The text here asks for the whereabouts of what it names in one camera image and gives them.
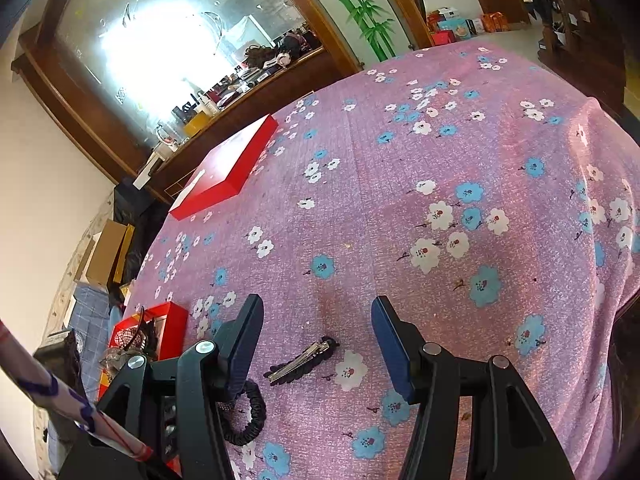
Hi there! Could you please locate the black coil hair tie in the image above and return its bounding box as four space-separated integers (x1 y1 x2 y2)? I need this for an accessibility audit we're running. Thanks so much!
219 378 268 447

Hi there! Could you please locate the large wood framed mirror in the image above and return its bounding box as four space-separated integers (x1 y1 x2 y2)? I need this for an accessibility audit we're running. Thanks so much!
11 0 359 182

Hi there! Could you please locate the wooden dresser counter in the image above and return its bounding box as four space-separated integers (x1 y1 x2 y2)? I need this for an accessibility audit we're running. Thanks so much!
146 49 360 203

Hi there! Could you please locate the bamboo painted glass panel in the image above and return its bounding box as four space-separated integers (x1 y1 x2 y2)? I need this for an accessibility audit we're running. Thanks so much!
318 0 413 68

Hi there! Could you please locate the cardboard box on floor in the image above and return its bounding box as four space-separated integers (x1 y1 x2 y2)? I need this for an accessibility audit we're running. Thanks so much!
84 220 134 292

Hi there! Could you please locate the blue plaid bag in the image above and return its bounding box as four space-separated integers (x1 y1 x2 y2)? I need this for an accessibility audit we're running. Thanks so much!
67 284 122 401

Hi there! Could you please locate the pink floral bedspread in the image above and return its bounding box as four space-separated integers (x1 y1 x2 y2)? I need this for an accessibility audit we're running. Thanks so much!
131 41 639 479

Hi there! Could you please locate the wooden stair railing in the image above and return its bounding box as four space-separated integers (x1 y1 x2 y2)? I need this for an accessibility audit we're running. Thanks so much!
523 0 626 119

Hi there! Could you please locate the black metal hair clip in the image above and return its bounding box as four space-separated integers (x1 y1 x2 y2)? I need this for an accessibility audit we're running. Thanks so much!
264 336 340 386

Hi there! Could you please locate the red tray with white lining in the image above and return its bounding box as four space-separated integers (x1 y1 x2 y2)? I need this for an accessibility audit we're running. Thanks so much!
98 301 188 398

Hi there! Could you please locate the red flat box lid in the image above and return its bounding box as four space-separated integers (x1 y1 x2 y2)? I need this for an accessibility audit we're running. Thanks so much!
169 115 278 220

